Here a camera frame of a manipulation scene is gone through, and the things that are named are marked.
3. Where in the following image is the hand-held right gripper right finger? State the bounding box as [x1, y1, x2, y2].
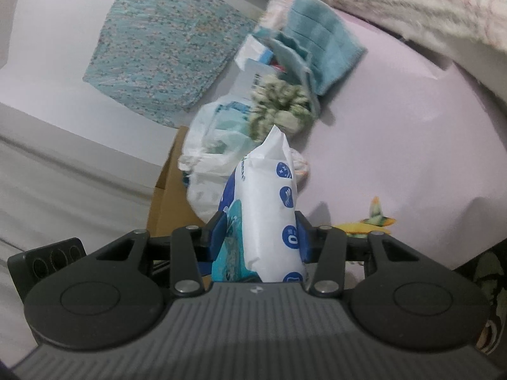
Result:
[295, 212, 420, 297]

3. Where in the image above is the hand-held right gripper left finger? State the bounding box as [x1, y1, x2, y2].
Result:
[93, 210, 230, 297]

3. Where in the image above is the blue white wet wipes pack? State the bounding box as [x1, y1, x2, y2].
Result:
[212, 124, 307, 283]

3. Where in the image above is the brown cardboard box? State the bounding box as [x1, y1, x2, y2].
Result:
[146, 126, 210, 238]

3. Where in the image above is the teal towel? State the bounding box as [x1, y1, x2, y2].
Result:
[253, 0, 367, 96]

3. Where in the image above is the white knotted plastic bag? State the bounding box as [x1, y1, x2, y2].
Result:
[177, 101, 258, 222]

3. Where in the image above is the green floral fabric scrunchie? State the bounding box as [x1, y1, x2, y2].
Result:
[247, 73, 319, 141]

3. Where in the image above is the white medicine box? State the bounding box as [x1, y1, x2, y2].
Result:
[230, 59, 274, 101]

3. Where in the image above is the white teal tissue packet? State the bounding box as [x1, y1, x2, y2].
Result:
[234, 34, 278, 66]

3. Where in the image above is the person's dark patterned clothing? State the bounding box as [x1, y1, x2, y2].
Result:
[452, 241, 507, 355]

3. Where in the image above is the teal floral wall cloth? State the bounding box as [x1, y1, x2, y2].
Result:
[82, 0, 260, 129]

